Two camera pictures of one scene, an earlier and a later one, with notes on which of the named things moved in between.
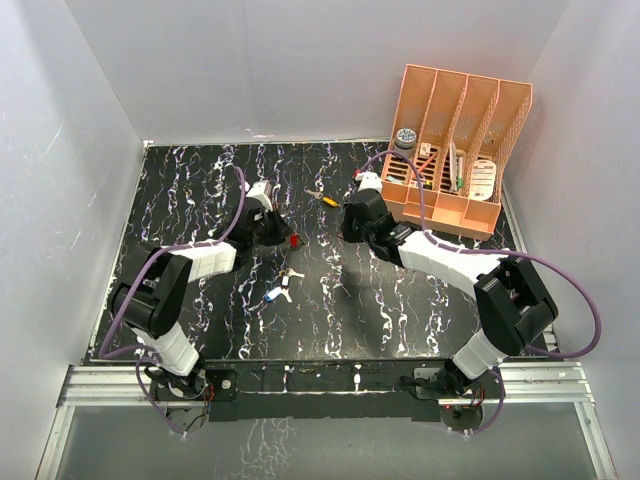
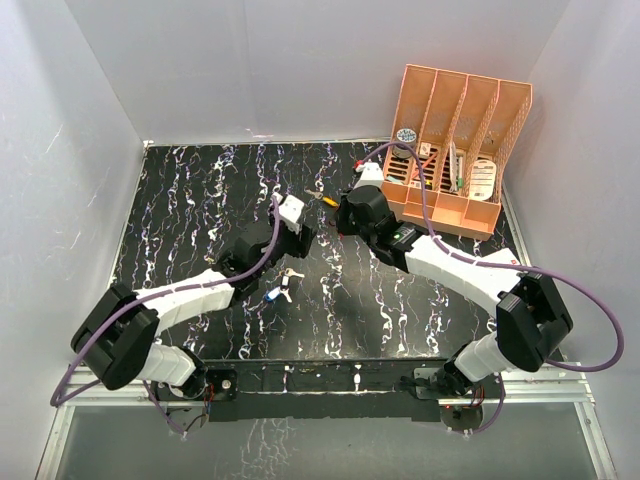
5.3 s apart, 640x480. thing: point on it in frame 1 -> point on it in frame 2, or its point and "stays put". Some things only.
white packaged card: (483, 179) stays put
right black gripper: (348, 234) stays put
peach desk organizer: (457, 129) stays put
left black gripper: (281, 230) -> (300, 241)
